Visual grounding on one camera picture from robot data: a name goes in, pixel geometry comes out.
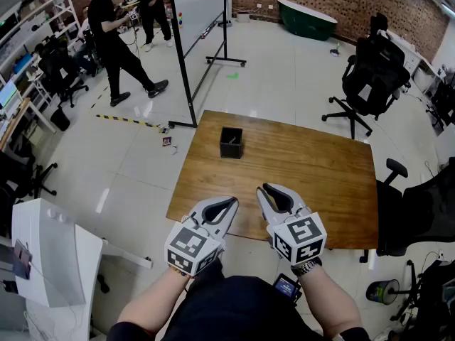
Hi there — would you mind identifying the wire mesh waste basket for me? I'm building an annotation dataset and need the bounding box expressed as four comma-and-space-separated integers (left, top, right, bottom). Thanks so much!
365, 278, 401, 306

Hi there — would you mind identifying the mounted phone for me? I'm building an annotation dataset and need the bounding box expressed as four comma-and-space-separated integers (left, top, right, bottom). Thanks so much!
11, 239, 33, 281

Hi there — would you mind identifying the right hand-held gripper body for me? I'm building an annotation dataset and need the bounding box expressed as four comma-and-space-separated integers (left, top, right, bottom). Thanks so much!
265, 207, 328, 267

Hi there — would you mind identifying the black square container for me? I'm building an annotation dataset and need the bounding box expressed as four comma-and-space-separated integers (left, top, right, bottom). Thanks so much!
218, 126, 245, 160

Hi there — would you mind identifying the black chair base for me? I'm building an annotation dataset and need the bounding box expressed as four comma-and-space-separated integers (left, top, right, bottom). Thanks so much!
390, 259, 455, 335

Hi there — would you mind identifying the person's dark clothing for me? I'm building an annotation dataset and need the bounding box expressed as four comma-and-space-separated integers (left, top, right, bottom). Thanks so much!
106, 257, 373, 341

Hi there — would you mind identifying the small device with screen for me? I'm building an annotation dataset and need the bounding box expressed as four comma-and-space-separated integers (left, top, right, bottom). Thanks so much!
272, 272, 303, 303

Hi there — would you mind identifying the white cabinet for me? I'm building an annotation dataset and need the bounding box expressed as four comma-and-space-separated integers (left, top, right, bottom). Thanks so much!
385, 29, 424, 78

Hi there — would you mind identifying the black trash bin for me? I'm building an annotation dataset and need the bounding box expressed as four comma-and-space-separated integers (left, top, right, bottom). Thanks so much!
49, 106, 71, 132

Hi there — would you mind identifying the white metal shelf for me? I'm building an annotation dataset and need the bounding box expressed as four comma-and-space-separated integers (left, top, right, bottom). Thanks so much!
0, 0, 83, 85

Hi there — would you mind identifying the silver wrist watch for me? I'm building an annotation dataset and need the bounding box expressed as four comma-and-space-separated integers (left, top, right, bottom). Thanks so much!
290, 257, 323, 277

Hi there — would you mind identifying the beaded bracelet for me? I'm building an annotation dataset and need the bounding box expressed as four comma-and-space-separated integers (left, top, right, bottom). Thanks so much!
168, 266, 195, 280

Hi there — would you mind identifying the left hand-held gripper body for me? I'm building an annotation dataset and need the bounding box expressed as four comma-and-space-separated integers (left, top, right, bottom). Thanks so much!
164, 211, 228, 278

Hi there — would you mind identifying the white machine housing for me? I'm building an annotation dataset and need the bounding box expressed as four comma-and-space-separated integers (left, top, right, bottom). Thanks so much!
11, 197, 154, 341

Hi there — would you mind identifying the black mesh office chair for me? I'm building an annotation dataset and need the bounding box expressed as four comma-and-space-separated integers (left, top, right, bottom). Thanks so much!
321, 33, 414, 141
358, 156, 455, 264

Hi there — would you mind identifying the wooden side desk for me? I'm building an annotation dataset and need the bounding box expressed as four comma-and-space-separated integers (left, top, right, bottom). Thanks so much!
0, 97, 32, 153

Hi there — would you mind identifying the dark green bathtub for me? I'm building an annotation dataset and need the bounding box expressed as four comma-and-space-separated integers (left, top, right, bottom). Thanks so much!
276, 0, 338, 43

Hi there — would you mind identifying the person's left forearm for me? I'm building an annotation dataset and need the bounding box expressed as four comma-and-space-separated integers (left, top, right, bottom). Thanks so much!
116, 266, 200, 334

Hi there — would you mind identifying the computer monitor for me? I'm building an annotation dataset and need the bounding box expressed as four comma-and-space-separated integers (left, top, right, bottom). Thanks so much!
0, 79, 19, 110

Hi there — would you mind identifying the rolling whiteboard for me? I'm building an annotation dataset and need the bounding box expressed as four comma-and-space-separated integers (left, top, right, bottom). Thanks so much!
166, 0, 248, 129

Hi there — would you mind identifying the person's right forearm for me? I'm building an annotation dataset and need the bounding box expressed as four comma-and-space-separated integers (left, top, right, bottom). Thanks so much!
291, 261, 364, 339

